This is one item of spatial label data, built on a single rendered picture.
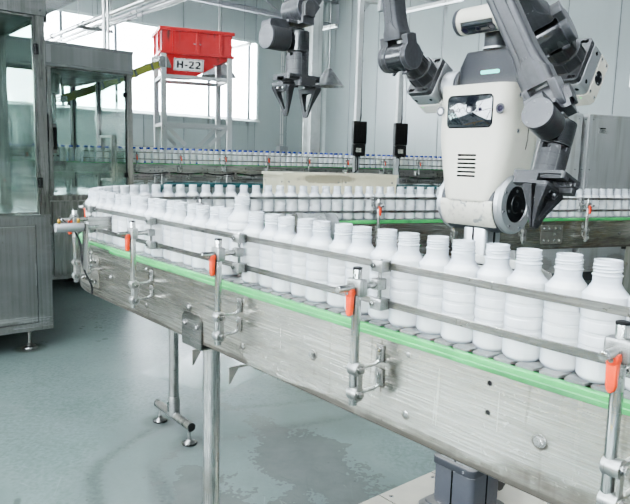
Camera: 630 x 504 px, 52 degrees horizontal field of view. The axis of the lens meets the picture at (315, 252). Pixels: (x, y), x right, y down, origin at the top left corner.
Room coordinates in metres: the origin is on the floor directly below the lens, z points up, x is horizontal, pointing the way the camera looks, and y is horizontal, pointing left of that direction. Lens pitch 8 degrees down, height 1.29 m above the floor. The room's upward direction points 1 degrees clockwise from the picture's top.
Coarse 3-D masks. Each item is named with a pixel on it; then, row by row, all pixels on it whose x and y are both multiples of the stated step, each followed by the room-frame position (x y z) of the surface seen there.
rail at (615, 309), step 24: (144, 216) 1.87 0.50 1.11; (144, 240) 1.86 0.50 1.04; (264, 240) 1.40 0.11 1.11; (504, 288) 0.93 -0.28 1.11; (528, 288) 0.91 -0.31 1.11; (408, 312) 1.08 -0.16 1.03; (432, 312) 1.04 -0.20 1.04; (624, 312) 0.80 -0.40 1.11; (504, 336) 0.93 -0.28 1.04; (528, 336) 0.90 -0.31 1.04; (600, 360) 0.82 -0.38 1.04
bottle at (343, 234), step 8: (336, 224) 1.26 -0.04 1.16; (344, 224) 1.28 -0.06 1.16; (352, 224) 1.26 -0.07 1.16; (336, 232) 1.26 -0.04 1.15; (344, 232) 1.25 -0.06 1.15; (352, 232) 1.26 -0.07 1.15; (336, 240) 1.25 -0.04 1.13; (344, 240) 1.25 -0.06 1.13; (328, 248) 1.26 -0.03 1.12; (336, 248) 1.24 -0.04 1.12; (344, 248) 1.24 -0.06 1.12; (328, 264) 1.26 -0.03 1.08; (336, 264) 1.24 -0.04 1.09; (344, 264) 1.24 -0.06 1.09; (328, 272) 1.26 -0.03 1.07; (336, 272) 1.24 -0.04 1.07; (344, 272) 1.24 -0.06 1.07; (328, 280) 1.25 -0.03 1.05; (336, 280) 1.24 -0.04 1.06; (344, 280) 1.24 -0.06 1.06; (328, 296) 1.25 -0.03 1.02; (336, 296) 1.24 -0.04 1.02; (328, 304) 1.26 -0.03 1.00; (336, 304) 1.24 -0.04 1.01
